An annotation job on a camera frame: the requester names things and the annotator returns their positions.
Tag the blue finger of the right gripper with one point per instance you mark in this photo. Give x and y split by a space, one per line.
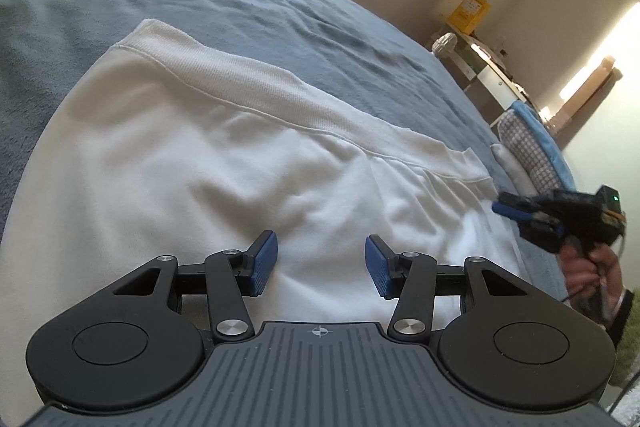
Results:
509 212
515 200

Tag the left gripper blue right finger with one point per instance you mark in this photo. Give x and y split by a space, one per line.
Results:
408 277

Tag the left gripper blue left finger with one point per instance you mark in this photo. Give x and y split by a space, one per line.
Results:
232 275

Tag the person right hand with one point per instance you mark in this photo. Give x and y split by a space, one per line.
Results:
584 274

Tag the light blue folded cloth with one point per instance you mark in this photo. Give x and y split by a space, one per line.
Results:
546 142

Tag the white green side table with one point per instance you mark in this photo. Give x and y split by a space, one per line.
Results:
481 77

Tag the green white fleece sleeve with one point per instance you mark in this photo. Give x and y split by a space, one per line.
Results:
624 332

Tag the white footboard bedpost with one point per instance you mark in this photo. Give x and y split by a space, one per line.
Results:
445 44

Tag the yellow cardboard box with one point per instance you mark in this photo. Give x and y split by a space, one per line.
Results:
467 15

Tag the grey bed blanket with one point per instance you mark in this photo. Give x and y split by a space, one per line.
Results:
333 45

